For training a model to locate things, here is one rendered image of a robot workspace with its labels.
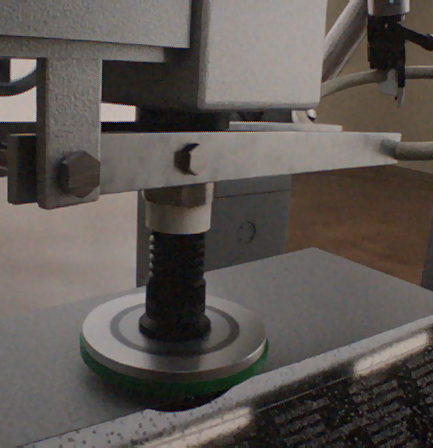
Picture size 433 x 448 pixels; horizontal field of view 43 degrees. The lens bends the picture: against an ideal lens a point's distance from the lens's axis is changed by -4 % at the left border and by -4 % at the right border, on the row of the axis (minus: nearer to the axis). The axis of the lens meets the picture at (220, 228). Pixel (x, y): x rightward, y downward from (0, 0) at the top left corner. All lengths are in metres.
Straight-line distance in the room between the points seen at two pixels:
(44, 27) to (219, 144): 0.25
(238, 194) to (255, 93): 1.35
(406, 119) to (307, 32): 8.06
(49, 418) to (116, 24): 0.38
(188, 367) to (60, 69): 0.32
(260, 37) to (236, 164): 0.14
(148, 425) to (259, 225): 1.41
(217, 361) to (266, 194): 1.38
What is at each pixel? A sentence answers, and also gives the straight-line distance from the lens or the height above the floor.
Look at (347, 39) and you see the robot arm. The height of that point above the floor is 1.32.
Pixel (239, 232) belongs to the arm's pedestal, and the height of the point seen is 0.66.
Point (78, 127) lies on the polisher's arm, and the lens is 0.41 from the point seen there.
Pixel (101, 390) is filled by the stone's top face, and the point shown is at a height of 0.85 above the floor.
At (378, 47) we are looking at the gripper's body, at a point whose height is 1.26.
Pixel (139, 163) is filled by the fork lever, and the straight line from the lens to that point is 0.49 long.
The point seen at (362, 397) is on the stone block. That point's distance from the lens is 0.76.
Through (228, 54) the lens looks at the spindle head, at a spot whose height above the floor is 1.19.
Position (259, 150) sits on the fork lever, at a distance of 0.61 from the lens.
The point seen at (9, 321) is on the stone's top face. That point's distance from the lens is 0.80.
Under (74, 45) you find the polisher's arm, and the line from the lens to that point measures 0.40.
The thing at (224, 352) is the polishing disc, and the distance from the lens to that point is 0.61.
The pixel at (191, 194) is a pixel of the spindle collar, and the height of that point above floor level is 1.06.
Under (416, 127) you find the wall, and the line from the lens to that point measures 8.53.
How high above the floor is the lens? 1.18
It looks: 15 degrees down
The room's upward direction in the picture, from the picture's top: 3 degrees clockwise
